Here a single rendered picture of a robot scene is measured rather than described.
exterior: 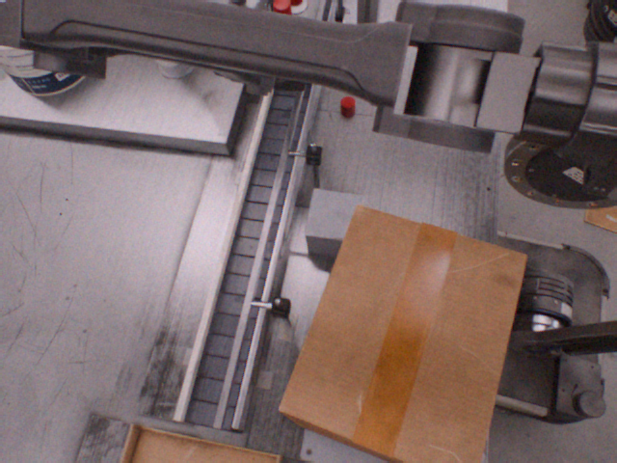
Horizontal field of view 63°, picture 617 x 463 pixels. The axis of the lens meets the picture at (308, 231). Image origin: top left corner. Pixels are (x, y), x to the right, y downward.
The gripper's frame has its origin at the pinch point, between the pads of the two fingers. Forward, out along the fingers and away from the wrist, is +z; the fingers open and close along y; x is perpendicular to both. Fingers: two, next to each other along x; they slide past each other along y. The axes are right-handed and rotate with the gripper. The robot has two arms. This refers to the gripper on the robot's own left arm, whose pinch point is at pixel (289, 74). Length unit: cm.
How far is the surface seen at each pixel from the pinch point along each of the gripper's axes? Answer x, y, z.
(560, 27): -37, -91, 149
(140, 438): 64, 13, -38
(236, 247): 33.3, 3.4, -19.5
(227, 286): 39.5, 3.3, -24.5
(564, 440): 100, -89, 40
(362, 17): -13.1, -13.4, 6.5
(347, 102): 4.6, -12.3, 5.6
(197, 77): 2.4, 22.6, 5.2
